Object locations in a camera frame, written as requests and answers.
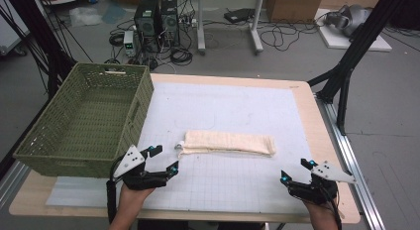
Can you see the person's left hand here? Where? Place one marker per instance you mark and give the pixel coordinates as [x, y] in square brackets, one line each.
[134, 194]

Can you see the green woven plastic basket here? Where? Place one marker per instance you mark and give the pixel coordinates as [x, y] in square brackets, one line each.
[89, 119]

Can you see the white foam board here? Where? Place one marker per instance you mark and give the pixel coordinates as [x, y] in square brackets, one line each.
[353, 33]

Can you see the aluminium rail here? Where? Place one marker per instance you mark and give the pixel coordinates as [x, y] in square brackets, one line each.
[11, 182]
[351, 164]

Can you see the black metal stand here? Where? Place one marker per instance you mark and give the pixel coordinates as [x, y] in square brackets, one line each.
[355, 55]
[36, 41]

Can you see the clear plastic bag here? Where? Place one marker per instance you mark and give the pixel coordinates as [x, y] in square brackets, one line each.
[84, 16]

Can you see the cream towel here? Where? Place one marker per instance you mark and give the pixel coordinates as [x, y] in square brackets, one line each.
[228, 143]

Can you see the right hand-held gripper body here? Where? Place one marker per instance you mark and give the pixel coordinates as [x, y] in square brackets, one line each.
[318, 184]

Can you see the white power supply unit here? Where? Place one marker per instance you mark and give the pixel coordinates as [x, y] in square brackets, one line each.
[129, 43]

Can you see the white grid cutting mat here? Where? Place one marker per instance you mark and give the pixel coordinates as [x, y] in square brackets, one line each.
[204, 147]

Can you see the grey robot head shell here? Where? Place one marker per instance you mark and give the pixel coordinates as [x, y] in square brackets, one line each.
[347, 18]

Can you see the white power strip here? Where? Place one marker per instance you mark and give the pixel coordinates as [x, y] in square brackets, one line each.
[189, 22]

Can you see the person's right hand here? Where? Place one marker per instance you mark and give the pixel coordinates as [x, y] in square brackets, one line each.
[321, 208]

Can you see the black computer tower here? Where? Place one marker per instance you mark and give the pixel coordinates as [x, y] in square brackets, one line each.
[147, 23]
[170, 22]

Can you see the brown cardboard box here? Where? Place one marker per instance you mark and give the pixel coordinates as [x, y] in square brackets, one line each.
[294, 7]

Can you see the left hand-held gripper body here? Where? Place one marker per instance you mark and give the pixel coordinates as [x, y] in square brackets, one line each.
[133, 172]

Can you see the black flat device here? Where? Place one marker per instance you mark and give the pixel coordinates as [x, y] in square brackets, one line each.
[239, 15]

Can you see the white desk frame legs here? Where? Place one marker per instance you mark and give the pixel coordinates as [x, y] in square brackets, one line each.
[228, 25]

